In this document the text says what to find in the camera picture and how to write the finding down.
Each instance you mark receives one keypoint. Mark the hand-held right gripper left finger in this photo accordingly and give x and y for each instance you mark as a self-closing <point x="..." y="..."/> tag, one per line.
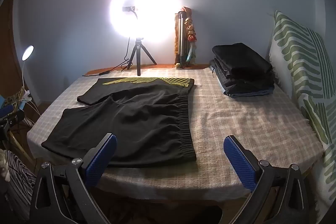
<point x="101" y="158"/>

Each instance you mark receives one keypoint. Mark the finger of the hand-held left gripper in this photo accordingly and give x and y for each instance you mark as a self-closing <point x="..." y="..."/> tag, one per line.
<point x="5" y="110"/>
<point x="15" y="117"/>

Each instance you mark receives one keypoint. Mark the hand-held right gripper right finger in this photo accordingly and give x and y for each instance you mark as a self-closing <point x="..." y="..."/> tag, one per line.
<point x="240" y="161"/>

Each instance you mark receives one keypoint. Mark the black pants with yellow pattern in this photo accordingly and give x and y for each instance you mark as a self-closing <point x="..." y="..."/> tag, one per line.
<point x="136" y="119"/>

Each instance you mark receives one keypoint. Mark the beige plaid blanket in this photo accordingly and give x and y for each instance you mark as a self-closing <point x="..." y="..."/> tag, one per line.
<point x="236" y="119"/>

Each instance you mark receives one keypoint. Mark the white desk lamp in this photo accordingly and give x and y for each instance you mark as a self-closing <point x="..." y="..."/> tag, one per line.
<point x="27" y="53"/>

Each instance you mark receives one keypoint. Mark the striped fabric basket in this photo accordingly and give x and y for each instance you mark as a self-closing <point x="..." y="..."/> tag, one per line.
<point x="21" y="182"/>

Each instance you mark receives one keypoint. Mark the blue folded jeans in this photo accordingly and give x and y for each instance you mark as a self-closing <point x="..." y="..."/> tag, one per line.
<point x="252" y="94"/>

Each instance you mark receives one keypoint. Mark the dark grey folded garment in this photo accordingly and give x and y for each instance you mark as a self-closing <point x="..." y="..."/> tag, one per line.
<point x="236" y="83"/>

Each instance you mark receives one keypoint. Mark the black folded garment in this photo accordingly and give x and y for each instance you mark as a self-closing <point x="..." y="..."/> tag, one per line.
<point x="241" y="58"/>

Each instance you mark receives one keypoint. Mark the small black tripod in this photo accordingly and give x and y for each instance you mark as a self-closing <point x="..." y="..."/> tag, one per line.
<point x="138" y="56"/>

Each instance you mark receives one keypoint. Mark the green striped white pillow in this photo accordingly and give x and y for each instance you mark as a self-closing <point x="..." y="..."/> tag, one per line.
<point x="296" y="56"/>

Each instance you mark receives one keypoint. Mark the folded metal tripod stand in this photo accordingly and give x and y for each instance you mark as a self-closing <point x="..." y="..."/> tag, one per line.
<point x="181" y="37"/>

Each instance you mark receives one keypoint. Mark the orange patterned cloth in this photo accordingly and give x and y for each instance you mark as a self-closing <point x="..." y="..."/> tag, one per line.
<point x="190" y="29"/>

